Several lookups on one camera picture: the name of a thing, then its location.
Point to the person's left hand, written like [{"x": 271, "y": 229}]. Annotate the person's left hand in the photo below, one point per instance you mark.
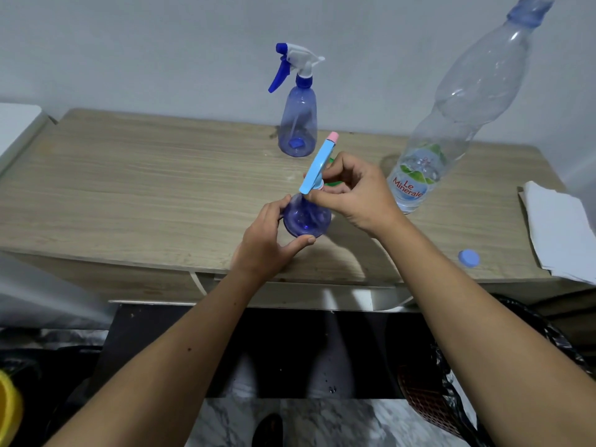
[{"x": 260, "y": 251}]

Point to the person's right hand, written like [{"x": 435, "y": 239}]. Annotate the person's right hand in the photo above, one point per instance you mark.
[{"x": 368, "y": 200}]

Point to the green plastic funnel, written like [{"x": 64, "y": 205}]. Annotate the green plastic funnel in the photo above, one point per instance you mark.
[{"x": 333, "y": 183}]

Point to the round blue spray bottle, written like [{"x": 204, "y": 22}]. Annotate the round blue spray bottle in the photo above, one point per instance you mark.
[{"x": 302, "y": 218}]

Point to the pink and light blue spray head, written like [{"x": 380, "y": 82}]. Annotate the pink and light blue spray head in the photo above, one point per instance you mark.
[{"x": 319, "y": 162}]

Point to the blue spray bottle body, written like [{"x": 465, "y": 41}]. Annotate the blue spray bottle body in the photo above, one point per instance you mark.
[{"x": 298, "y": 121}]

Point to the light blue bottle cap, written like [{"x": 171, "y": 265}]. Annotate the light blue bottle cap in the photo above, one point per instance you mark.
[{"x": 469, "y": 258}]

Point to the clear plastic water bottle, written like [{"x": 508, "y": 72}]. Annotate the clear plastic water bottle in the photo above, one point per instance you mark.
[{"x": 479, "y": 88}]

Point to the white blue trigger sprayer head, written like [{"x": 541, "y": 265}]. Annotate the white blue trigger sprayer head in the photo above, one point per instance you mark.
[{"x": 298, "y": 55}]

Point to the person's right forearm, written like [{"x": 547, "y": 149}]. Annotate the person's right forearm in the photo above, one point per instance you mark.
[{"x": 493, "y": 339}]

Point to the person's left forearm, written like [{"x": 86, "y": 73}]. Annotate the person's left forearm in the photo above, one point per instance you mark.
[{"x": 153, "y": 363}]

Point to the stack of white paper sheets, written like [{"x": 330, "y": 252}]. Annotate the stack of white paper sheets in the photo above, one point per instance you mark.
[{"x": 558, "y": 232}]

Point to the black trash bin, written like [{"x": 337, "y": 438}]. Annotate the black trash bin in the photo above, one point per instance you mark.
[{"x": 545, "y": 330}]

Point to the white side table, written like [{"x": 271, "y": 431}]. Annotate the white side table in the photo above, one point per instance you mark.
[{"x": 16, "y": 125}]

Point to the yellow plastic bucket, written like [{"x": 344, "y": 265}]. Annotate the yellow plastic bucket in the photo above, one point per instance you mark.
[{"x": 9, "y": 409}]

